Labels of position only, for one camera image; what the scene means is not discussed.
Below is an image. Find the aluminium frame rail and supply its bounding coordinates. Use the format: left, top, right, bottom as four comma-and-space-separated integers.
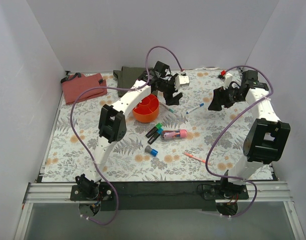
15, 181, 305, 240

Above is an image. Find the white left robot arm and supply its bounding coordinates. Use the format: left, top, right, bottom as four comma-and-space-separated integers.
75, 61, 189, 200

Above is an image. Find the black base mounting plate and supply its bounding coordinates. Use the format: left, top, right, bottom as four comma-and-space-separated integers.
70, 180, 249, 212

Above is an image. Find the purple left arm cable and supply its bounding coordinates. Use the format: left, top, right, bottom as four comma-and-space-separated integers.
70, 46, 186, 226

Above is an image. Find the pink clear pencil case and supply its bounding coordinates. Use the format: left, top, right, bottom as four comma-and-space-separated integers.
161, 129, 188, 141

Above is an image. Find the orange pen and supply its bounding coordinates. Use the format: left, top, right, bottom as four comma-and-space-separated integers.
183, 152, 206, 163

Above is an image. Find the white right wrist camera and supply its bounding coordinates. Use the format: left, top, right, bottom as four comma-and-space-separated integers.
218, 70, 233, 88

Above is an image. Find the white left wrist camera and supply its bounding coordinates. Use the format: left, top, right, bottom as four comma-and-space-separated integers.
175, 74, 190, 90

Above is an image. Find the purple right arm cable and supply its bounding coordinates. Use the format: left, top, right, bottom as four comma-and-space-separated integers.
205, 65, 275, 219

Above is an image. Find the black highlighter green cap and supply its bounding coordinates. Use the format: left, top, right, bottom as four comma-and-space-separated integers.
145, 123, 163, 138

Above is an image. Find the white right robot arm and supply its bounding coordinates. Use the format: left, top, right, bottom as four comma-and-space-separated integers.
208, 70, 290, 199

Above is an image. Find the olive green folded cloth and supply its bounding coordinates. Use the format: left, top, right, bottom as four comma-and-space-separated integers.
113, 66, 146, 89

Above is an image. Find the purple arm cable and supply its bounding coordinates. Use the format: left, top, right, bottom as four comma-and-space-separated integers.
70, 46, 186, 226
205, 65, 275, 219

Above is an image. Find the white pen blue cap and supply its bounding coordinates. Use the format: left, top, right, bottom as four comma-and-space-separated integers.
186, 103, 204, 114

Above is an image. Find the black highlighter blue cap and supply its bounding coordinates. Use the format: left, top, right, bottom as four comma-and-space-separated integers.
147, 128, 163, 145

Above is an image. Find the grey blue short marker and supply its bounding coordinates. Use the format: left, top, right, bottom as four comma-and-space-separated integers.
144, 145, 158, 157

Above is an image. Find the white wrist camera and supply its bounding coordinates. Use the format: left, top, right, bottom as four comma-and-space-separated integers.
218, 70, 233, 88
175, 74, 190, 90

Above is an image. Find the white pen teal cap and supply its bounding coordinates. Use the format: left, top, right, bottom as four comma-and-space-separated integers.
160, 102, 174, 113

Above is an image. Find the red pouch with black strap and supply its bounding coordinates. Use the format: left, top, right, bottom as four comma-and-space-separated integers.
61, 72, 107, 105

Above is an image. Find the orange round divided container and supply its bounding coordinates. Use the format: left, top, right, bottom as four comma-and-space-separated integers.
132, 94, 160, 123

